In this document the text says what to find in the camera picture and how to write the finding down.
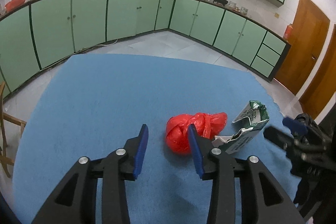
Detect wooden door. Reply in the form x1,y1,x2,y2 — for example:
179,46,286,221
299,27,335,119
275,0,330,95

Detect blue table mat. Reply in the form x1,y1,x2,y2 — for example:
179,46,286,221
13,53,283,223

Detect red thermos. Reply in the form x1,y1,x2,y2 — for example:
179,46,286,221
283,24,293,40

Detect green white milk carton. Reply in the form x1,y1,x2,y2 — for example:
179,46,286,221
212,101,269,154

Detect red plastic basin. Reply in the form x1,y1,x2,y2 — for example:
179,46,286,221
5,0,26,12

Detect green lower kitchen cabinets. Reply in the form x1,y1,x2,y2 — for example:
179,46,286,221
1,0,290,95

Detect wooden chair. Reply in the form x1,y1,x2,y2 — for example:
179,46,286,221
0,81,28,179

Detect red plastic bag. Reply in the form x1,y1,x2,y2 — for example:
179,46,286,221
165,111,228,156

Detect black wok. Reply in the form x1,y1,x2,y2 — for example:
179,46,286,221
213,0,228,6

